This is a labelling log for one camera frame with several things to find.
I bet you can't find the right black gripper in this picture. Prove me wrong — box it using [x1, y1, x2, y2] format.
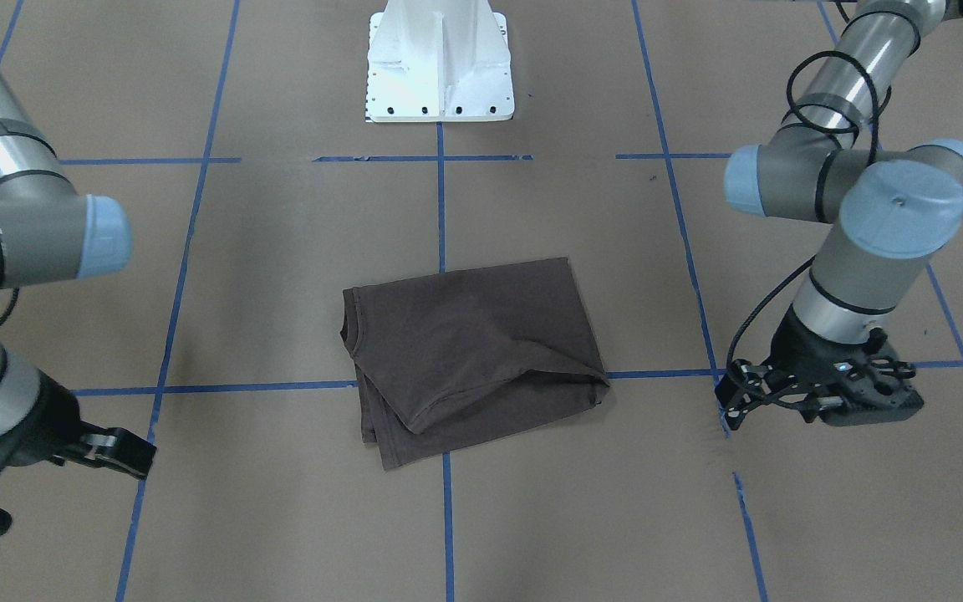
[0, 373, 157, 537]

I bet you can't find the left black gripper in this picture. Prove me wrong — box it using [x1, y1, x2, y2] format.
[714, 311, 925, 431]

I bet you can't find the brown t-shirt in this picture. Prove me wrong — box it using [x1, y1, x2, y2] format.
[340, 257, 610, 470]

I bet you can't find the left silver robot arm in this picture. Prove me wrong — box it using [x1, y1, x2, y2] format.
[715, 1, 963, 431]

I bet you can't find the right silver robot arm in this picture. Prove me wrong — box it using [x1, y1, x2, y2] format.
[0, 71, 156, 536]

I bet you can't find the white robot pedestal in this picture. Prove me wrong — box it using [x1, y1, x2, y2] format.
[364, 1, 516, 123]

